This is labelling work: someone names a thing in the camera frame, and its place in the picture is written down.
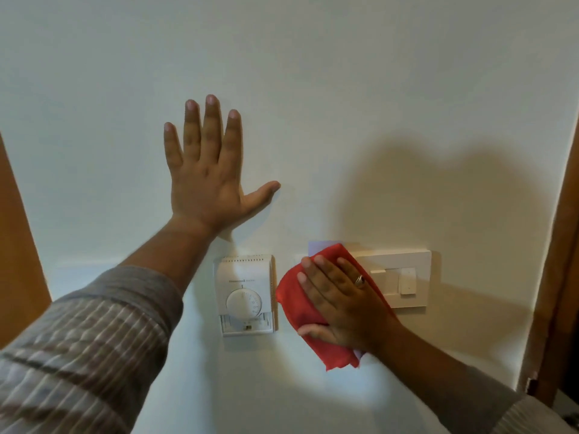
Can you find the white wall switch plate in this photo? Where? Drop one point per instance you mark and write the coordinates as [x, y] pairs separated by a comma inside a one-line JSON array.
[[398, 277]]

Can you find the red cleaning cloth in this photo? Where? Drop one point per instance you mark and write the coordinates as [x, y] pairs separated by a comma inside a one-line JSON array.
[[298, 307]]

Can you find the person's left thumb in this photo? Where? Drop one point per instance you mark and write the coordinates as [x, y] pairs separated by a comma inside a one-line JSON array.
[[262, 196]]

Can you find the person's left hand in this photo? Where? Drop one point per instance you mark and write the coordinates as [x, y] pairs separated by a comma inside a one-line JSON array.
[[206, 185]]

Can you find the person's right forearm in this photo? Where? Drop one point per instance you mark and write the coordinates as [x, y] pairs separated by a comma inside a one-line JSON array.
[[452, 388]]

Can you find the person's right middle finger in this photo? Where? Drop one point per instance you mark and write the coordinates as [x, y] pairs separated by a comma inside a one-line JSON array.
[[316, 277]]

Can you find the person's right little finger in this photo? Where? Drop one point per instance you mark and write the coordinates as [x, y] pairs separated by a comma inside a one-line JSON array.
[[352, 273]]

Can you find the white wall thermostat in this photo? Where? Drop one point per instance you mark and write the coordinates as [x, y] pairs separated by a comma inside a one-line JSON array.
[[245, 296]]

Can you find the person's left middle finger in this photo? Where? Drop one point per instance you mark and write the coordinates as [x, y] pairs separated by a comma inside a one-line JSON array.
[[211, 128]]

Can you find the person's left little finger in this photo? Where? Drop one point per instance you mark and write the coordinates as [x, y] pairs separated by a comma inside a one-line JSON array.
[[173, 146]]

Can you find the person's right thumb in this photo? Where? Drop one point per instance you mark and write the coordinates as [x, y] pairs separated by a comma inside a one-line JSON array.
[[314, 331]]

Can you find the person's right hand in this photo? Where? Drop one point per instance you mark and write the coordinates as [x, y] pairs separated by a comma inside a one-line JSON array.
[[350, 311]]

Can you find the brown wooden door frame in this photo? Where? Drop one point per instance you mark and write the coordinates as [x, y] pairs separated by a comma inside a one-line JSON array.
[[554, 289], [18, 266]]

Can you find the person's left forearm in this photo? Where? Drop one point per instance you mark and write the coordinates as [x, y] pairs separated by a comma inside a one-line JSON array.
[[113, 320]]

